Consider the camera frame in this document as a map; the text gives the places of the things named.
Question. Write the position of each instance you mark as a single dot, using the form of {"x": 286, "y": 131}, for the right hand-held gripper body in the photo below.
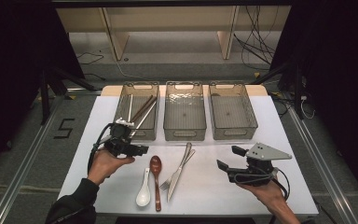
{"x": 254, "y": 177}

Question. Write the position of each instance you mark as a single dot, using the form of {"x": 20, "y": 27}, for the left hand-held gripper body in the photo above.
{"x": 119, "y": 137}

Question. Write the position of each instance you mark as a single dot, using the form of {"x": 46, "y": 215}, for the smoky clear plastic bin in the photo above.
{"x": 230, "y": 113}
{"x": 185, "y": 115}
{"x": 136, "y": 127}

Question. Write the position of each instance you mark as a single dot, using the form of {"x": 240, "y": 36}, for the brown wooden spoon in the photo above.
{"x": 156, "y": 165}

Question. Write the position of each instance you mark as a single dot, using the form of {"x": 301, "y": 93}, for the steel fork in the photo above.
{"x": 165, "y": 185}

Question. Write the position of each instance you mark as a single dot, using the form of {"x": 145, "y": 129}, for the steel table knife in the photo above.
{"x": 174, "y": 183}

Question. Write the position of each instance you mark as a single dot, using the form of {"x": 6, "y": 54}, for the white ceramic spoon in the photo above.
{"x": 143, "y": 199}

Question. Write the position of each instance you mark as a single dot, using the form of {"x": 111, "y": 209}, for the person's right hand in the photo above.
{"x": 270, "y": 196}

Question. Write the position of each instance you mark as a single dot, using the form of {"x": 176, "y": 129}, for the person's left hand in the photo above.
{"x": 104, "y": 166}

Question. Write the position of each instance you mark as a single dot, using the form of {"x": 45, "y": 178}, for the yellow tape piece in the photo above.
{"x": 276, "y": 94}
{"x": 257, "y": 75}
{"x": 71, "y": 97}

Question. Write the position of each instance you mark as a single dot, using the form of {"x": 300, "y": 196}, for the black metal stand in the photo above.
{"x": 45, "y": 102}
{"x": 297, "y": 93}

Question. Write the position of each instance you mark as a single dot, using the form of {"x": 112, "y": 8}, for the black curtain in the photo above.
{"x": 338, "y": 77}
{"x": 12, "y": 62}

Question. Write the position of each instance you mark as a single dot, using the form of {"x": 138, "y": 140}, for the light wooden table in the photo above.
{"x": 167, "y": 18}

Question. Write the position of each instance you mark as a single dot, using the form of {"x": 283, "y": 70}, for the short aluminium floor rail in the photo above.
{"x": 84, "y": 91}

